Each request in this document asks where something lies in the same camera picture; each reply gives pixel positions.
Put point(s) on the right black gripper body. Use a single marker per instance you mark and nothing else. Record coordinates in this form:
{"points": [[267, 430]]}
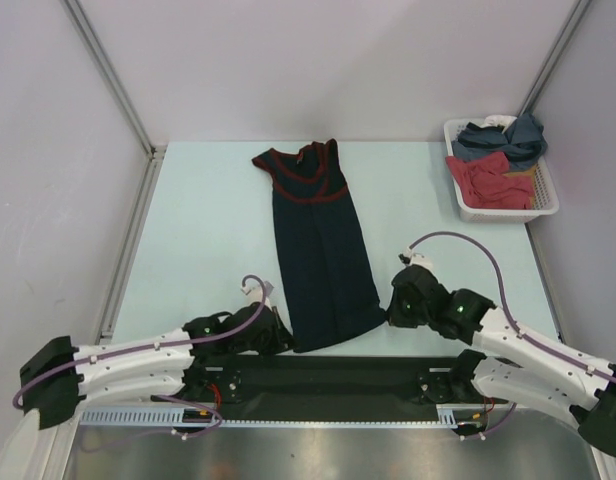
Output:
{"points": [[402, 314]]}

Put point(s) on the navy jersey tank top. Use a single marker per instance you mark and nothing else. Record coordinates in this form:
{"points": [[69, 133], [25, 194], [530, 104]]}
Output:
{"points": [[326, 274]]}

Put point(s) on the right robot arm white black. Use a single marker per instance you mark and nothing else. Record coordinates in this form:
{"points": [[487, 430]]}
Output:
{"points": [[506, 361]]}

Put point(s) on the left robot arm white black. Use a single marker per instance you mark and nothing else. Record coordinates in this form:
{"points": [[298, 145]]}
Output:
{"points": [[62, 378]]}

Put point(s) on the red tank top in basket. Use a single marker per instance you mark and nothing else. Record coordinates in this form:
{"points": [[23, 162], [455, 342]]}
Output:
{"points": [[489, 183]]}

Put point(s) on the blue-grey tank top in basket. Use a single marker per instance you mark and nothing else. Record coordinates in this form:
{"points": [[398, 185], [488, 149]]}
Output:
{"points": [[523, 143]]}

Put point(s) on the white plastic laundry basket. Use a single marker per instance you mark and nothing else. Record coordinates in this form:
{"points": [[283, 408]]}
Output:
{"points": [[545, 202]]}

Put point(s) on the white cloth in basket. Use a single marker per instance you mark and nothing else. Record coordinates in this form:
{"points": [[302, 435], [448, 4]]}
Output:
{"points": [[503, 121]]}

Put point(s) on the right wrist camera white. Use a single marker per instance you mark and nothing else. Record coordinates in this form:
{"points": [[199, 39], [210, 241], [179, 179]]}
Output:
{"points": [[412, 258]]}

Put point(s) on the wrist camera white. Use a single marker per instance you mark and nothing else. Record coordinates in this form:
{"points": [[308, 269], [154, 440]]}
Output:
{"points": [[412, 258], [260, 293]]}

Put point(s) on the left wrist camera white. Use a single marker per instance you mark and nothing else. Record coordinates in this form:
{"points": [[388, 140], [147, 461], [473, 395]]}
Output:
{"points": [[260, 293]]}

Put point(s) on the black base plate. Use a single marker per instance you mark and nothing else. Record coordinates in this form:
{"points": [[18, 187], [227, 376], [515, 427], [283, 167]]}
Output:
{"points": [[355, 388]]}

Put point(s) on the white slotted cable duct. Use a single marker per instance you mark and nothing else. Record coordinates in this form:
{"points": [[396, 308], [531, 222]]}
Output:
{"points": [[183, 418]]}

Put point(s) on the right aluminium frame post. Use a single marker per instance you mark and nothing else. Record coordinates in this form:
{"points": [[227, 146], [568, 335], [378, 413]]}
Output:
{"points": [[565, 36]]}

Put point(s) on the aluminium frame post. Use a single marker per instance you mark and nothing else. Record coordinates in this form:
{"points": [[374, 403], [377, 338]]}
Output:
{"points": [[565, 36], [95, 48]]}

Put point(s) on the left aluminium frame post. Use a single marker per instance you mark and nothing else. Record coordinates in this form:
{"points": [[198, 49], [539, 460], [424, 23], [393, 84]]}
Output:
{"points": [[95, 48]]}

